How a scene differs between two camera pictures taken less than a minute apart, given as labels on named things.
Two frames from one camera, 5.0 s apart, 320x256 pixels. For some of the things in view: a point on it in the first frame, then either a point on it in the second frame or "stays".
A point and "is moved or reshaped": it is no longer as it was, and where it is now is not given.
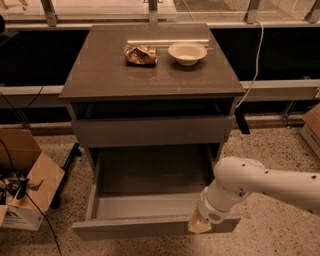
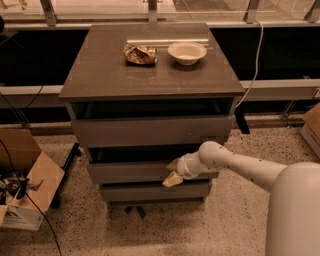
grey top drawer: x=153 y=131 stays
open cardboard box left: x=28 y=180 stays
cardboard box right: x=310 y=129 stays
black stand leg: x=76 y=151 stays
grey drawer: x=148 y=189 is moved or reshaped
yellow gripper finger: x=196 y=225 -> x=174 y=165
